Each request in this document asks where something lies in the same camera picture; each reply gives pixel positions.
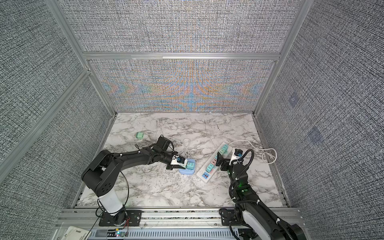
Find blue square power strip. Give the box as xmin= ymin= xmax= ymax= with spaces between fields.
xmin=179 ymin=159 xmax=196 ymax=176

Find long white power strip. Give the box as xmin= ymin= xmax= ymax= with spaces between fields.
xmin=196 ymin=142 xmax=233 ymax=183

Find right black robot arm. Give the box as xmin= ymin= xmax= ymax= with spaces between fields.
xmin=216 ymin=149 xmax=306 ymax=240

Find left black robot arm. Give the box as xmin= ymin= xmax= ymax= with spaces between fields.
xmin=81 ymin=136 xmax=188 ymax=226

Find white label box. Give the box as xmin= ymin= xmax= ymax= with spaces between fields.
xmin=52 ymin=226 xmax=92 ymax=240

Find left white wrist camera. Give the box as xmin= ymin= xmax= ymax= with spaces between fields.
xmin=171 ymin=155 xmax=188 ymax=168

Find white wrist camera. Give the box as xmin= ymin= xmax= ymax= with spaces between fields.
xmin=229 ymin=149 xmax=243 ymax=166
xmin=171 ymin=155 xmax=188 ymax=168

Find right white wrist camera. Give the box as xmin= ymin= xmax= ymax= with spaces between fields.
xmin=229 ymin=149 xmax=243 ymax=166

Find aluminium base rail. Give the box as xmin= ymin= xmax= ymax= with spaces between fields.
xmin=53 ymin=206 xmax=307 ymax=240

